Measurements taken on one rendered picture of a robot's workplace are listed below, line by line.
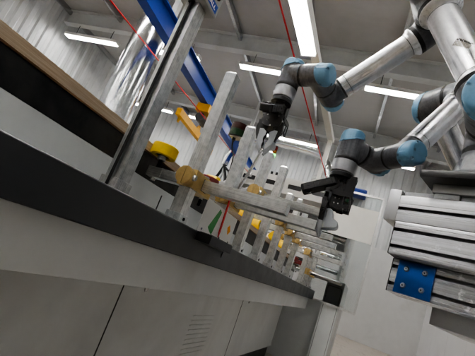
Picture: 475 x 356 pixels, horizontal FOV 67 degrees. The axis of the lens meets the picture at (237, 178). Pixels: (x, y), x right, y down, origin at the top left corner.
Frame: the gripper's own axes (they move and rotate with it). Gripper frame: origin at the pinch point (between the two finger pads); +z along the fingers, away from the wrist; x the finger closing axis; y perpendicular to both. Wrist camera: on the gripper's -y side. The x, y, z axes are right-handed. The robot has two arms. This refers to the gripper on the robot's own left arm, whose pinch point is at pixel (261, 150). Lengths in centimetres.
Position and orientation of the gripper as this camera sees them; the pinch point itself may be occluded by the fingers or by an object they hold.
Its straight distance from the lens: 116.9
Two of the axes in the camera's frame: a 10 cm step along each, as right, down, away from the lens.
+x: -8.8, -2.2, 4.1
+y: 3.3, 3.2, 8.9
